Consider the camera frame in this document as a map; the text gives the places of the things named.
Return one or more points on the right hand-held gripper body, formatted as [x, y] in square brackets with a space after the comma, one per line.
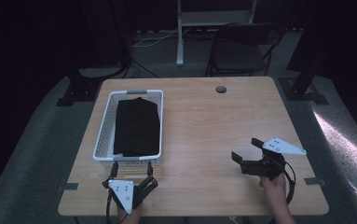
[266, 163]

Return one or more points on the person's left hand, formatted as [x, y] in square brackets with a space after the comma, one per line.
[129, 216]

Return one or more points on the black metal stand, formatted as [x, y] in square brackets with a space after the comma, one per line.
[79, 87]
[303, 84]

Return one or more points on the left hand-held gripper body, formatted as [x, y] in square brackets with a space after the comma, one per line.
[124, 193]

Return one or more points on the black folding chair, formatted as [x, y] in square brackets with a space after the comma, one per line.
[238, 57]

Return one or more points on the grey tape strip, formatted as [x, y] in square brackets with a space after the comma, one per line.
[68, 186]
[315, 181]

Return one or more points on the office desk with white legs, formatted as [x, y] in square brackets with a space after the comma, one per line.
[180, 46]

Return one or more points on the black beanie hat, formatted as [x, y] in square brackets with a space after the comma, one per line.
[137, 127]

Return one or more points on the person's right hand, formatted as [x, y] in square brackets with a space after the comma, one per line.
[274, 186]

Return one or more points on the white perforated plastic basket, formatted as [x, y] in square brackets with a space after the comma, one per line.
[104, 137]

